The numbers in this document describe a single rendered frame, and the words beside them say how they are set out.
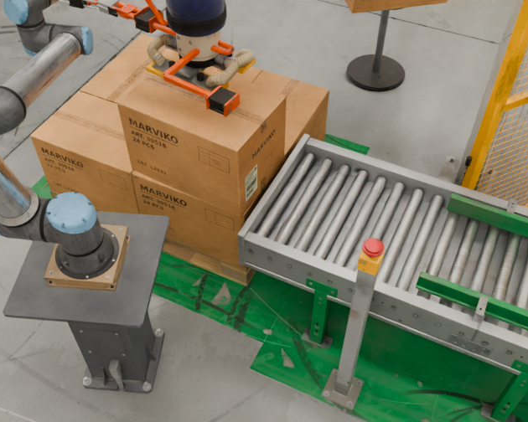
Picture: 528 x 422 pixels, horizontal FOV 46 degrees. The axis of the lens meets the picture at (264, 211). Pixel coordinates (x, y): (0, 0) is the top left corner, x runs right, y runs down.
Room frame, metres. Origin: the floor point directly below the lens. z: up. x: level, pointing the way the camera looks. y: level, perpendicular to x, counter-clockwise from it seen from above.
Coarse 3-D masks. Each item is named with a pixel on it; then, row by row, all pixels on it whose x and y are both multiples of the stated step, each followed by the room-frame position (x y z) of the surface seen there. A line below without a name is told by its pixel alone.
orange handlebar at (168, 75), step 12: (96, 0) 2.35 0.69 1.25; (120, 12) 2.27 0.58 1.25; (132, 12) 2.29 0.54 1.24; (156, 24) 2.17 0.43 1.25; (216, 48) 2.01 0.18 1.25; (228, 48) 2.02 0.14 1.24; (180, 60) 1.93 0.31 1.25; (168, 72) 1.86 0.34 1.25; (180, 84) 1.80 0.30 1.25; (192, 84) 1.79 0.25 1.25; (204, 96) 1.74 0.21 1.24
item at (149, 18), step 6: (138, 12) 2.23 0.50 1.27; (144, 12) 2.25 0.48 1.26; (150, 12) 2.25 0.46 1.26; (162, 12) 2.23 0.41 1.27; (138, 18) 2.19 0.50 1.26; (144, 18) 2.20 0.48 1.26; (150, 18) 2.18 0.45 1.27; (156, 18) 2.20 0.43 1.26; (138, 24) 2.20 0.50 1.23; (144, 24) 2.18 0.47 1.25; (150, 24) 2.17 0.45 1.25; (144, 30) 2.18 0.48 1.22; (150, 30) 2.17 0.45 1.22
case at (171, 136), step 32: (128, 96) 2.11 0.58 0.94; (160, 96) 2.11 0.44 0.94; (192, 96) 2.11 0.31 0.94; (256, 96) 2.11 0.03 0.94; (128, 128) 2.05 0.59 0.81; (160, 128) 1.96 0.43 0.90; (192, 128) 1.90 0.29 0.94; (224, 128) 1.90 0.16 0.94; (256, 128) 1.90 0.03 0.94; (160, 160) 1.97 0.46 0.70; (192, 160) 1.88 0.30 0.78; (224, 160) 1.80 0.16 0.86; (256, 160) 1.90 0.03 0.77; (192, 192) 1.90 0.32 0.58; (224, 192) 1.81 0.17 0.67; (256, 192) 1.89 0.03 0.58
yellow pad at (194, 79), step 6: (168, 60) 2.10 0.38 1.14; (150, 66) 2.06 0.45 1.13; (156, 66) 2.06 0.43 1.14; (162, 66) 2.06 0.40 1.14; (168, 66) 2.04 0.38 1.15; (150, 72) 2.05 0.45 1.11; (156, 72) 2.03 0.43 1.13; (162, 72) 2.02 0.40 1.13; (198, 72) 2.02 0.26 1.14; (180, 78) 1.98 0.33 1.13; (186, 78) 1.98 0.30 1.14; (192, 78) 1.98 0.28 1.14; (198, 78) 1.96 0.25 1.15; (204, 78) 1.98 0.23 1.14; (198, 84) 1.94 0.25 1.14; (204, 84) 1.94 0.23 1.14; (228, 84) 1.95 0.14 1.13; (210, 90) 1.90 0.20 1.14
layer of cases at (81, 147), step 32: (128, 64) 2.89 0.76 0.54; (96, 96) 2.62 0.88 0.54; (288, 96) 2.61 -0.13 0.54; (320, 96) 2.61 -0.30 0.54; (64, 128) 2.36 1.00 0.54; (96, 128) 2.36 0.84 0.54; (288, 128) 2.36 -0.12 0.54; (320, 128) 2.59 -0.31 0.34; (64, 160) 2.23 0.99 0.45; (96, 160) 2.13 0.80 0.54; (128, 160) 2.13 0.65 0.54; (64, 192) 2.26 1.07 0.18; (96, 192) 2.16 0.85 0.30; (128, 192) 2.06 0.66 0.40; (160, 192) 1.98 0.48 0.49; (192, 224) 1.91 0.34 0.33; (224, 224) 1.83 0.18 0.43; (224, 256) 1.83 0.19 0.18
